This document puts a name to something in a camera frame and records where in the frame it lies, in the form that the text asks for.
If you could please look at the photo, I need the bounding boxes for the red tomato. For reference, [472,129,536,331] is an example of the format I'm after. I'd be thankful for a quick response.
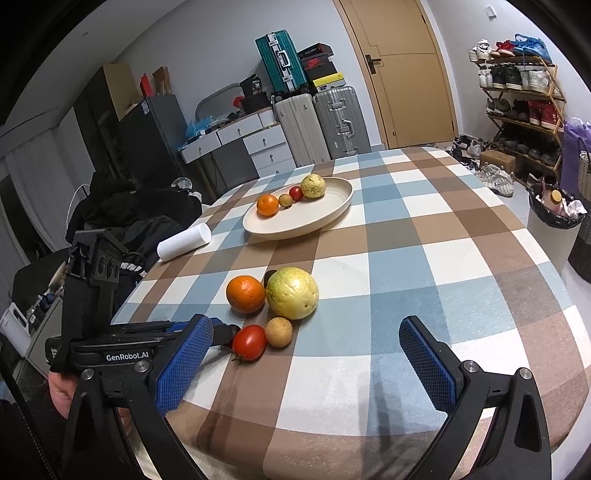
[288,186,304,202]
[231,325,267,362]

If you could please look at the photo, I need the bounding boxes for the orange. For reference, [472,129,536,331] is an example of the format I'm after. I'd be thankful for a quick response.
[256,194,280,218]
[225,275,266,315]

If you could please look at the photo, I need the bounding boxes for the small brown longan fruit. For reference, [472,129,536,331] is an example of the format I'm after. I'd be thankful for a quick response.
[264,317,294,349]

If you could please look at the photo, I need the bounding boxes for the dark plum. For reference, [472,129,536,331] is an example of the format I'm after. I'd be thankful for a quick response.
[263,270,276,288]

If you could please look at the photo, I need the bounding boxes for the large yellow-green guava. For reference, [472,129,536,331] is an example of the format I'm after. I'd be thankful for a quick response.
[266,267,320,320]

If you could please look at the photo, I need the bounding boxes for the small yellow-green guava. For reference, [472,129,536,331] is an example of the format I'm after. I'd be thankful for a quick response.
[300,173,326,200]

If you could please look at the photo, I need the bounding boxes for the person's left hand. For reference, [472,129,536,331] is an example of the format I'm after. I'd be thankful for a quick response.
[47,370,136,428]

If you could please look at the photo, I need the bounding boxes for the white paper towel roll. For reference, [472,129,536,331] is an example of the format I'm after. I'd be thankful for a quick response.
[156,223,212,262]

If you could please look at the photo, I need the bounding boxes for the checkered tablecloth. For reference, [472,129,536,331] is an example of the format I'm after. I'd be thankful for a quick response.
[115,147,590,479]

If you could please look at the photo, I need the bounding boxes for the black clothes pile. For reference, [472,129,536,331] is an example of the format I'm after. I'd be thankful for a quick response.
[65,172,202,279]

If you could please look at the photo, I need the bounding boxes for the cream round plate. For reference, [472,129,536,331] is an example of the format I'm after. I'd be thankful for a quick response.
[242,177,353,240]

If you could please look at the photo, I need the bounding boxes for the woven laundry basket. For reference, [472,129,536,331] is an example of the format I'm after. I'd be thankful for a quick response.
[568,145,591,283]

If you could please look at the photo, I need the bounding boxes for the white trash bin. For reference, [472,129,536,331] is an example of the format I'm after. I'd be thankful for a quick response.
[527,183,587,273]

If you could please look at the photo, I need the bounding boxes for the white drawer desk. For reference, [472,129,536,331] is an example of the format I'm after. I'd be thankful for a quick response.
[180,108,296,199]

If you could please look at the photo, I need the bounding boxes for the black refrigerator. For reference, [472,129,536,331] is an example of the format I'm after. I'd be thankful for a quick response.
[73,62,191,195]

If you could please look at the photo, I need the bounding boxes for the grey sneakers on floor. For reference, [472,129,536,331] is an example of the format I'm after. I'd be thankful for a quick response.
[476,164,515,198]

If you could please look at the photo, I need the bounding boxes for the cardboard box on floor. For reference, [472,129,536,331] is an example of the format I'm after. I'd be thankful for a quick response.
[480,149,516,174]

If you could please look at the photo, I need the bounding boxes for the beige suitcase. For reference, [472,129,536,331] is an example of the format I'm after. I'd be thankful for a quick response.
[274,94,331,167]

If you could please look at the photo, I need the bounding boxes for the silver suitcase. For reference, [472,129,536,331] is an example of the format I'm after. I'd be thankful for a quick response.
[312,86,372,159]

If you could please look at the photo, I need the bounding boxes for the teal suitcase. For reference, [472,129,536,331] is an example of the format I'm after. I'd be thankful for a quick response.
[256,30,310,98]

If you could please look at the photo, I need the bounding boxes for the purple bag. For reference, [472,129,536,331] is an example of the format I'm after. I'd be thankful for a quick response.
[560,117,590,194]

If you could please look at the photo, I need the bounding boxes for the stack of shoe boxes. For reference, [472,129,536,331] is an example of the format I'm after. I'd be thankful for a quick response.
[297,43,338,95]

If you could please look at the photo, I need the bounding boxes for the wooden shoe rack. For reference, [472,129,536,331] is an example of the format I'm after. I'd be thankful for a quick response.
[475,51,567,183]

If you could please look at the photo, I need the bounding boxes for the wooden door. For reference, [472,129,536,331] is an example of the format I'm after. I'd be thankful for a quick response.
[335,1,457,148]

